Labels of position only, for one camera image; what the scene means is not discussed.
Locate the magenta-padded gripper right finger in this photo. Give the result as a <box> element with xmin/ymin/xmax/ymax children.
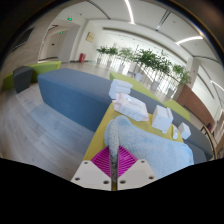
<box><xmin>116</xmin><ymin>145</ymin><xmax>158</xmax><ymax>192</ymax></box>

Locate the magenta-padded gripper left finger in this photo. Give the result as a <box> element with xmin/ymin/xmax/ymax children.
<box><xmin>70</xmin><ymin>145</ymin><xmax>113</xmax><ymax>192</ymax></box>

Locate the light blue towel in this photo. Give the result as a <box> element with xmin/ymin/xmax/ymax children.
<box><xmin>103</xmin><ymin>114</ymin><xmax>195</xmax><ymax>183</ymax></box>

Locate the yellow upholstered bench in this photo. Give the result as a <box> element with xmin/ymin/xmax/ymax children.
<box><xmin>82</xmin><ymin>101</ymin><xmax>185</xmax><ymax>162</ymax></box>

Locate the small white-red tube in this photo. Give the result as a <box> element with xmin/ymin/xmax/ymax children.
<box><xmin>171</xmin><ymin>124</ymin><xmax>180</xmax><ymax>141</ymax></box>

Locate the large white box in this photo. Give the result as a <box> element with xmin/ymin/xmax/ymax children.
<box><xmin>151</xmin><ymin>104</ymin><xmax>175</xmax><ymax>135</ymax></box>

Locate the small white box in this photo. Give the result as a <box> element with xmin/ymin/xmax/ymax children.
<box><xmin>177</xmin><ymin>121</ymin><xmax>192</xmax><ymax>141</ymax></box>

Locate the pink-white wrapped tissue pack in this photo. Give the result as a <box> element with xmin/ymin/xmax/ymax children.
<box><xmin>112</xmin><ymin>92</ymin><xmax>150</xmax><ymax>122</ymax></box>

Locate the blue-grey upholstered bench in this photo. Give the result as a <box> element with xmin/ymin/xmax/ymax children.
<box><xmin>168</xmin><ymin>108</ymin><xmax>215</xmax><ymax>158</ymax></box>
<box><xmin>190</xmin><ymin>142</ymin><xmax>211</xmax><ymax>165</ymax></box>
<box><xmin>37</xmin><ymin>68</ymin><xmax>164</xmax><ymax>133</ymax></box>

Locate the lime green upholstered bench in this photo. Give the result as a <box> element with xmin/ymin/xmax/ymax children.
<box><xmin>162</xmin><ymin>98</ymin><xmax>192</xmax><ymax>122</ymax></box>
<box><xmin>2</xmin><ymin>60</ymin><xmax>63</xmax><ymax>91</ymax></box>
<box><xmin>109</xmin><ymin>71</ymin><xmax>162</xmax><ymax>103</ymax></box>

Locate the wooden bench with black legs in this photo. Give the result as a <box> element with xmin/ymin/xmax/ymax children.
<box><xmin>199</xmin><ymin>123</ymin><xmax>219</xmax><ymax>160</ymax></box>

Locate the white tissue pack stack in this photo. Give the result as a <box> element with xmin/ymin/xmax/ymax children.
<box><xmin>108</xmin><ymin>78</ymin><xmax>134</xmax><ymax>101</ymax></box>

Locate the group of potted plants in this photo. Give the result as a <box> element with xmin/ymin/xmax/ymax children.
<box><xmin>95</xmin><ymin>44</ymin><xmax>193</xmax><ymax>98</ymax></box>

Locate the red fire extinguisher box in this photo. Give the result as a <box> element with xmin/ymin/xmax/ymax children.
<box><xmin>78</xmin><ymin>52</ymin><xmax>87</xmax><ymax>64</ymax></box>

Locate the dark grey cube stool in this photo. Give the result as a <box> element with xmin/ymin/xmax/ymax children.
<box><xmin>12</xmin><ymin>65</ymin><xmax>35</xmax><ymax>95</ymax></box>

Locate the group of ceiling lights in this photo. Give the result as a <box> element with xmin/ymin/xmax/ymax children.
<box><xmin>123</xmin><ymin>0</ymin><xmax>224</xmax><ymax>93</ymax></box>

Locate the framed wall picture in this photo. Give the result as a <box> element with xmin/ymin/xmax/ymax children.
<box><xmin>85</xmin><ymin>31</ymin><xmax>96</xmax><ymax>44</ymax></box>

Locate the black wall screen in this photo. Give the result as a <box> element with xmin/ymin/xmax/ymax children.
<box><xmin>11</xmin><ymin>26</ymin><xmax>36</xmax><ymax>53</ymax></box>

